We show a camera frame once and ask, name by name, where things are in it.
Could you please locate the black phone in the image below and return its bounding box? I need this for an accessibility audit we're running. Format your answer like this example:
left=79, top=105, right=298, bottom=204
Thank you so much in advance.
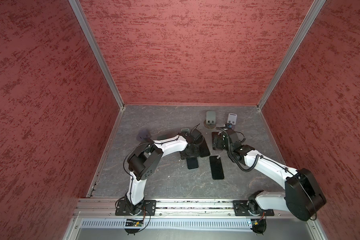
left=186, top=157, right=199, bottom=170

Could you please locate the dark round stand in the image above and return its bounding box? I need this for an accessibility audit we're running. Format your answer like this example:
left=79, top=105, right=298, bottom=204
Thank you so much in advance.
left=181, top=128, right=191, bottom=134

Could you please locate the maroon edged reflective phone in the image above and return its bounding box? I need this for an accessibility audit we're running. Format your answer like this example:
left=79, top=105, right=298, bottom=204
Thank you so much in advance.
left=209, top=156, right=225, bottom=180

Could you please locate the wooden round base phone stand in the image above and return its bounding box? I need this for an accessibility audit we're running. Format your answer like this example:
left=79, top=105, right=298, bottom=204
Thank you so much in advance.
left=204, top=111, right=217, bottom=129

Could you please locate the purple round base phone stand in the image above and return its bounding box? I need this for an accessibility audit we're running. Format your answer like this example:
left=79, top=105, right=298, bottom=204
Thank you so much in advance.
left=227, top=113, right=237, bottom=126

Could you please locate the grey purple phone stand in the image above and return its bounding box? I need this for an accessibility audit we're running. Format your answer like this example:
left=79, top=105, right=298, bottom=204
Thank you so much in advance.
left=136, top=129, right=152, bottom=143

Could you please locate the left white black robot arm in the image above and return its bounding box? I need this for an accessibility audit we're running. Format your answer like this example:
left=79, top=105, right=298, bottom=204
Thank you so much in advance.
left=124, top=130, right=211, bottom=216

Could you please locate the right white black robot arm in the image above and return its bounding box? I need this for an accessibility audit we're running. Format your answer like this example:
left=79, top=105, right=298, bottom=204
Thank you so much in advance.
left=212, top=127, right=327, bottom=221

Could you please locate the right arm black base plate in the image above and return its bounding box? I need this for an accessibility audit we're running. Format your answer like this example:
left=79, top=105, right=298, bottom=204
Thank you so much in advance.
left=233, top=200, right=275, bottom=217

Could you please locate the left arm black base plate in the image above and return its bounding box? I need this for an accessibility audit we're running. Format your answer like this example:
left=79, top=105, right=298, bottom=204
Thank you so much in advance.
left=115, top=199, right=157, bottom=217

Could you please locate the aluminium front rail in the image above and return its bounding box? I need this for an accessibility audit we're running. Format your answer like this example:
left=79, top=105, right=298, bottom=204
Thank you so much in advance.
left=73, top=198, right=296, bottom=219

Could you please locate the white slotted cable duct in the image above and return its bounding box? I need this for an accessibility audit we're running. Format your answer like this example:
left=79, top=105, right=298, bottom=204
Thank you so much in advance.
left=80, top=218, right=253, bottom=231

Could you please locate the right aluminium corner post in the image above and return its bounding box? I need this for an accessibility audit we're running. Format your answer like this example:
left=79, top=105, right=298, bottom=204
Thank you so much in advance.
left=257, top=0, right=326, bottom=112

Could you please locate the aluminium corner post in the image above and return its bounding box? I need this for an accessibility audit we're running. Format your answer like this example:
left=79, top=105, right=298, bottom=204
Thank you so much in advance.
left=257, top=0, right=326, bottom=112
left=69, top=0, right=125, bottom=111

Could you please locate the left aluminium corner post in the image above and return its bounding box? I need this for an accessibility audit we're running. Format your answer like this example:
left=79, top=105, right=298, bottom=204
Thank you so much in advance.
left=69, top=0, right=125, bottom=111

